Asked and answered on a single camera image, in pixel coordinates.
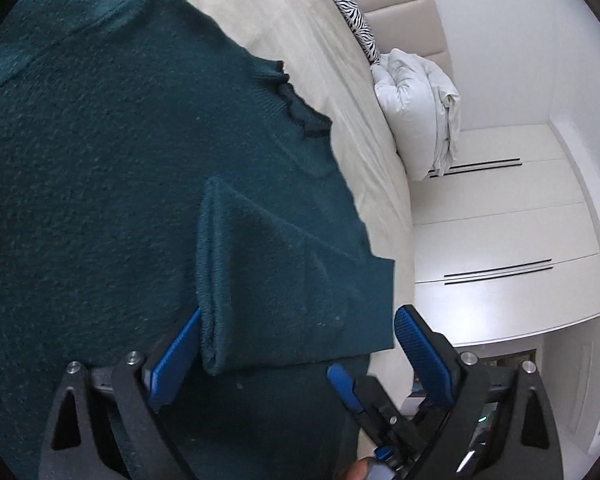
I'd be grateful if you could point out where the white folded duvet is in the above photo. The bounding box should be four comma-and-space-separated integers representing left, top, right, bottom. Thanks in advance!
372, 49, 460, 182

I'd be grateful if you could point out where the zebra print pillow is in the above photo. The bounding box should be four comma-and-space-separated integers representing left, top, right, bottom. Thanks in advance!
332, 0, 379, 65

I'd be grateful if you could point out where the white wardrobe with black handles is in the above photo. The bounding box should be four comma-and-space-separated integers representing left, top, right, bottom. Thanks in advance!
411, 124, 600, 347

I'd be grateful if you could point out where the person's right hand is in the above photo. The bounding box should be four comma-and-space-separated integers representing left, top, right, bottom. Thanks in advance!
334, 458, 376, 480

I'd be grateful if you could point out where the beige padded headboard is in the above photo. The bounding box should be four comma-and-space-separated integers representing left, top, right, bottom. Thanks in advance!
355, 0, 453, 76

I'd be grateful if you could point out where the dark teal knit sweater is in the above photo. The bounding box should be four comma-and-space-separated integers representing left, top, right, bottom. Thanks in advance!
0, 0, 393, 479

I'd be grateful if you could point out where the beige bed sheet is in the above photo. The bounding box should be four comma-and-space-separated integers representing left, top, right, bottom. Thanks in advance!
99, 0, 416, 480

